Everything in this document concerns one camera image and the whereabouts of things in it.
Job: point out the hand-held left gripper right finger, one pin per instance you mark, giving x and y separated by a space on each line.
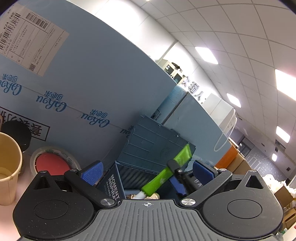
202 172

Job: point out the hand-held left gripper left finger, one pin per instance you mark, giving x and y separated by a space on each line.
92 173

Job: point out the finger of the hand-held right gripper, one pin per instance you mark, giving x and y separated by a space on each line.
178 186
172 165

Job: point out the blue plastic storage box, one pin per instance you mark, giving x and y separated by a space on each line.
148 143

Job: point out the orange cardboard box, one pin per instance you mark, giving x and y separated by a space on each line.
227 156

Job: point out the brown cardboard box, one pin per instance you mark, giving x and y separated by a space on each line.
240 164

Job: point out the clear packing tape roll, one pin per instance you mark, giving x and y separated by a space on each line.
55 149

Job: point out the gold metallic item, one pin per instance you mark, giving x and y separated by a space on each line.
131 196

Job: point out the large plain blue cardboard box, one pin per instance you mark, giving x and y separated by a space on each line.
196 120

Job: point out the ceiling light panel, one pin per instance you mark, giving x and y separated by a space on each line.
206 55
283 134
233 100
286 84

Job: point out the beige paper cup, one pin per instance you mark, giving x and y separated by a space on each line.
9 162

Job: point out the small open cardboard box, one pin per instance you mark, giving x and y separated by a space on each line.
283 195
289 217

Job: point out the black round lid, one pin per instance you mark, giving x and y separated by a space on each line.
16 134

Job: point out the blue cardboard box shipping label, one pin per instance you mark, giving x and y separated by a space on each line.
92 81

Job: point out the white wall lettering sign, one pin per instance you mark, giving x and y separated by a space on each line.
193 89

